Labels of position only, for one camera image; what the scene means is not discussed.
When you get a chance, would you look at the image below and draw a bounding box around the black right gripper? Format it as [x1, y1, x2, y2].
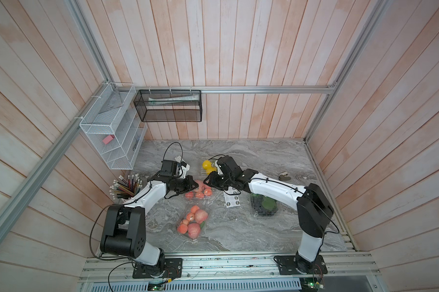
[202, 172, 235, 191]

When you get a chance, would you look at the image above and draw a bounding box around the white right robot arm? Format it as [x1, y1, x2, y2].
[204, 155, 335, 274]

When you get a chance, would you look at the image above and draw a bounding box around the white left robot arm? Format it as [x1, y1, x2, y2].
[100, 159, 198, 278]

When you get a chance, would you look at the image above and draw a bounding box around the clear box of tomatoes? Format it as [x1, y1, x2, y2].
[184, 180, 213, 200]

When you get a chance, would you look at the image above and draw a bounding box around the clear box of lemons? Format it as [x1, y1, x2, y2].
[202, 158, 218, 176]

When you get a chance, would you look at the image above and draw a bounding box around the yellow lemon upper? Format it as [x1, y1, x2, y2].
[202, 160, 213, 170]

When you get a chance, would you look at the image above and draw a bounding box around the clear box of apples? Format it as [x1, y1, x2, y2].
[175, 204, 210, 242]

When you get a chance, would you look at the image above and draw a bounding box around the small brown white object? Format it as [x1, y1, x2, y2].
[279, 172, 291, 181]

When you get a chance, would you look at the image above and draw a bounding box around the pink cup of pencils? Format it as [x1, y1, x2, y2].
[109, 173, 146, 201]

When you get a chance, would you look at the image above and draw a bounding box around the pink eraser on shelf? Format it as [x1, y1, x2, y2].
[102, 135, 115, 145]

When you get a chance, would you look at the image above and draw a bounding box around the black mesh wall basket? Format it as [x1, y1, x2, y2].
[134, 89, 203, 122]

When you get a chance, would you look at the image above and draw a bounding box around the white mesh wall shelf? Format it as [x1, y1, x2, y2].
[79, 82, 148, 170]

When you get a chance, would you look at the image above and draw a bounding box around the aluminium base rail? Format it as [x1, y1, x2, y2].
[77, 251, 387, 292]

